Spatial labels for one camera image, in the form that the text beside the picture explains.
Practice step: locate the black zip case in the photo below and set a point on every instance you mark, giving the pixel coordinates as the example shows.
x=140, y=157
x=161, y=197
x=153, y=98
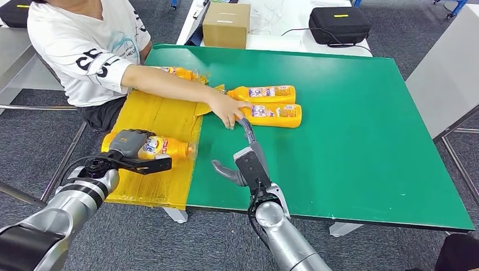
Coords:
x=11, y=13

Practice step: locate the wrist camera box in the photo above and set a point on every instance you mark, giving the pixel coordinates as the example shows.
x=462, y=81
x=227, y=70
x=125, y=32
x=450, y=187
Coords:
x=251, y=168
x=149, y=166

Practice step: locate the grey table with metal frame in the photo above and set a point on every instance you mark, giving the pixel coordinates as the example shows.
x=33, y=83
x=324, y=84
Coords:
x=441, y=74

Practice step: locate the person's right forearm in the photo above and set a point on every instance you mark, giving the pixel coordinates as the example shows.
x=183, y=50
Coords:
x=179, y=88

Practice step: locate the white background table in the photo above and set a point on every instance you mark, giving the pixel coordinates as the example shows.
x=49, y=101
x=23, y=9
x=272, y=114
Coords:
x=284, y=22

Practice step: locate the steel side table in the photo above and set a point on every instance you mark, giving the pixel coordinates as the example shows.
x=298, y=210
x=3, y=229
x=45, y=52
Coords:
x=11, y=52

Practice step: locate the orange detergent bottle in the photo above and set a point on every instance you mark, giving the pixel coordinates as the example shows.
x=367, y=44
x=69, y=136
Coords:
x=170, y=146
x=239, y=95
x=179, y=73
x=277, y=117

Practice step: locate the blue metal cart frame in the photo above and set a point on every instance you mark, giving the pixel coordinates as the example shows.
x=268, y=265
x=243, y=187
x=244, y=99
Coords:
x=458, y=7

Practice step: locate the yellow taped cardboard mat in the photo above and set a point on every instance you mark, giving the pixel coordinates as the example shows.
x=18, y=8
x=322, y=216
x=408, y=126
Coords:
x=164, y=119

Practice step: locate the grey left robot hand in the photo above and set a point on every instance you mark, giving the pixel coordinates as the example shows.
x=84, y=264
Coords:
x=129, y=144

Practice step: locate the person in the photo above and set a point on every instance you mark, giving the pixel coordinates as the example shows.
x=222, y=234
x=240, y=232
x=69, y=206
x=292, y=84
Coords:
x=75, y=48

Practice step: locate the brown cardboard box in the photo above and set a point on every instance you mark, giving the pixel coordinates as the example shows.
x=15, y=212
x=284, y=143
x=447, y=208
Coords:
x=226, y=26

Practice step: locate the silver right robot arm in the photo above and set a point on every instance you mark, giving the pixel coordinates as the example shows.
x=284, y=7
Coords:
x=288, y=239

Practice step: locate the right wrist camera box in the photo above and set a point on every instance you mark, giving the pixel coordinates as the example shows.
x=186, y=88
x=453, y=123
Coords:
x=251, y=168

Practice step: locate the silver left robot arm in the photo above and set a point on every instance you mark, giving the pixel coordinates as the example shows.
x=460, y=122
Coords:
x=60, y=209

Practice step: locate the person's right hand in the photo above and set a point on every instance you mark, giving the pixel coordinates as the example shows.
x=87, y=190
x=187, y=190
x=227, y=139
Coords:
x=228, y=108

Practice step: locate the black object on floor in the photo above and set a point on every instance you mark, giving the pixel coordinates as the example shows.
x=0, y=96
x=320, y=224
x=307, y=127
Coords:
x=456, y=254

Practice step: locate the white table foot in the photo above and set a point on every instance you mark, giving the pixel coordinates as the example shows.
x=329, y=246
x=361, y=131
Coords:
x=344, y=229
x=176, y=216

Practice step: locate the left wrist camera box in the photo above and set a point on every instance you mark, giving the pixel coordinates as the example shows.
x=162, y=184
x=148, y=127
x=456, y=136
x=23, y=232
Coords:
x=149, y=166

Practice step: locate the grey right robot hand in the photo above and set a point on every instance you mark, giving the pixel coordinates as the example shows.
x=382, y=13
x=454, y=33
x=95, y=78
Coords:
x=228, y=175

